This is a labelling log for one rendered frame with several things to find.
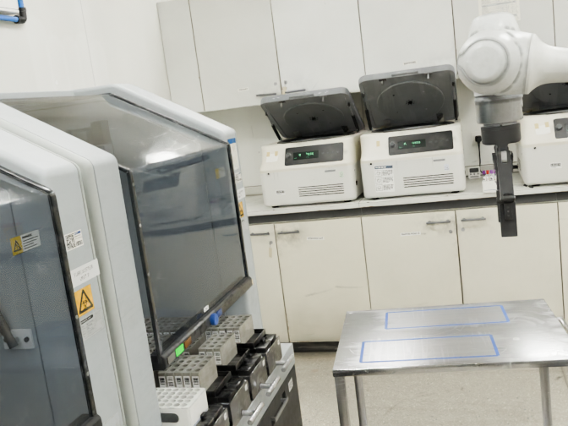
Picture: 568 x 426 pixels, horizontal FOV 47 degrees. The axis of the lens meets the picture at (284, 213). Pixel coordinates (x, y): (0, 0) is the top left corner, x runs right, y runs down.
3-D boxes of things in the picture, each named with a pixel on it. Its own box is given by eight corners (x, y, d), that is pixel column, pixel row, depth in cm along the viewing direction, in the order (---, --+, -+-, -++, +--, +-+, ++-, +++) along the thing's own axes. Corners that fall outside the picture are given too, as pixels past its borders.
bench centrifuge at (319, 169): (262, 210, 382) (248, 98, 371) (292, 192, 440) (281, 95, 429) (356, 202, 364) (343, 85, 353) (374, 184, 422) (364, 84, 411)
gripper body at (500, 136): (521, 122, 125) (524, 171, 126) (518, 120, 133) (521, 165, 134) (480, 127, 127) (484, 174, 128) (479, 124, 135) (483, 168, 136)
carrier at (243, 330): (248, 333, 200) (245, 314, 199) (254, 332, 200) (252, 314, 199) (235, 347, 189) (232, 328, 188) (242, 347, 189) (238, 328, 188)
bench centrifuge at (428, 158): (363, 201, 364) (349, 76, 352) (377, 184, 423) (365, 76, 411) (466, 193, 348) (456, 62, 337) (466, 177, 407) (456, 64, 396)
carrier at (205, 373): (210, 375, 171) (207, 354, 170) (218, 375, 171) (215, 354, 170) (193, 396, 160) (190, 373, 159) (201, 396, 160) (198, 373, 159)
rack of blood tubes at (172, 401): (78, 430, 154) (73, 406, 153) (100, 410, 163) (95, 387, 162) (193, 434, 145) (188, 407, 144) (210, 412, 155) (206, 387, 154)
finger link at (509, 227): (515, 199, 126) (515, 200, 125) (517, 235, 127) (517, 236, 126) (499, 201, 127) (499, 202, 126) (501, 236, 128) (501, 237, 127)
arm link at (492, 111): (521, 91, 132) (522, 121, 133) (473, 96, 134) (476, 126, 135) (524, 92, 123) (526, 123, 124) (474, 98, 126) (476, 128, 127)
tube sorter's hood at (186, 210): (-29, 372, 156) (-88, 105, 145) (104, 293, 213) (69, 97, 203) (166, 371, 141) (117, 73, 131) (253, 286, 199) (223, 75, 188)
